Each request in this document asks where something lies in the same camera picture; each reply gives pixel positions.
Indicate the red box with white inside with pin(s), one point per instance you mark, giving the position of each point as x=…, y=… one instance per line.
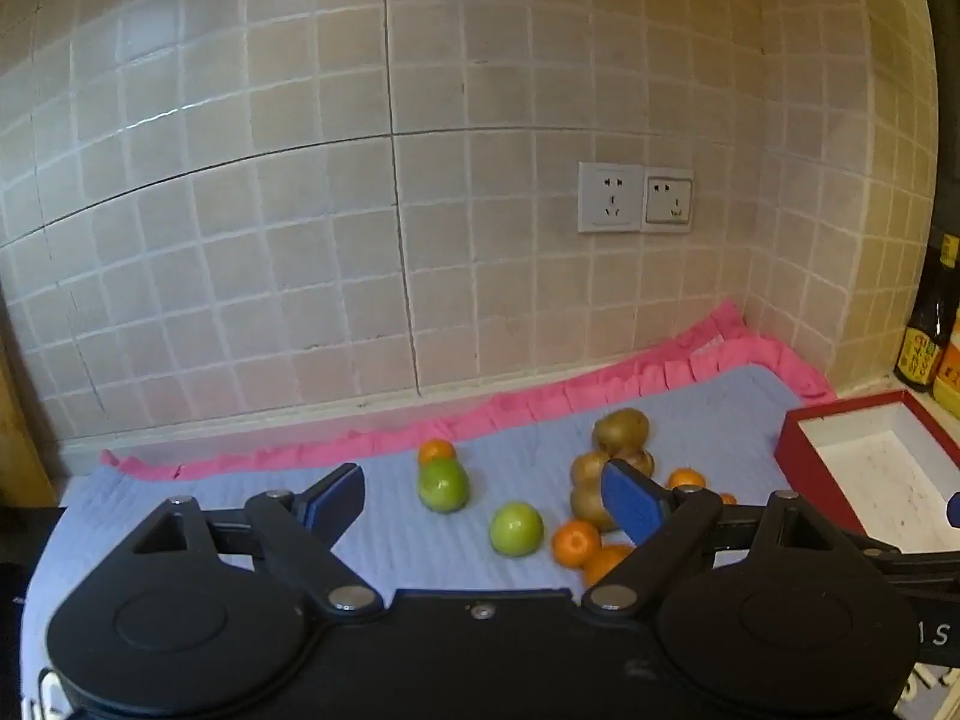
x=862, y=457

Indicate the small white wall socket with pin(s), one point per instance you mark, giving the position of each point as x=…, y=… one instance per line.
x=669, y=199

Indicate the wooden panel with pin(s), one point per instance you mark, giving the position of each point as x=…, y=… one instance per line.
x=19, y=420

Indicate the dark sauce bottle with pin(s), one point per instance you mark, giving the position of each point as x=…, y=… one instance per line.
x=926, y=337

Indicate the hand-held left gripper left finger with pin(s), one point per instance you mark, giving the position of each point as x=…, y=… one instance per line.
x=335, y=496

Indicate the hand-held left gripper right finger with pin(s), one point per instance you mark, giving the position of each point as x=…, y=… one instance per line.
x=630, y=501

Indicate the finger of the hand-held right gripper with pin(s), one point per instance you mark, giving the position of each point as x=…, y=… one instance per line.
x=911, y=559
x=955, y=510

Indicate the large white wall socket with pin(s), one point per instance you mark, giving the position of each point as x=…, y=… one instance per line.
x=611, y=197

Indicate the brown kiwi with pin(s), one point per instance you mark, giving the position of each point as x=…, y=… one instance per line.
x=639, y=459
x=589, y=506
x=621, y=429
x=590, y=468

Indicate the orange bottle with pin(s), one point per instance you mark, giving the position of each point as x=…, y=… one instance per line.
x=951, y=382

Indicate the blue blanket with pink frill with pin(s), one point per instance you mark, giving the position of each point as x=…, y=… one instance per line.
x=525, y=450

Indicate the green apple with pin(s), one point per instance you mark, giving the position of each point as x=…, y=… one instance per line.
x=444, y=485
x=517, y=529

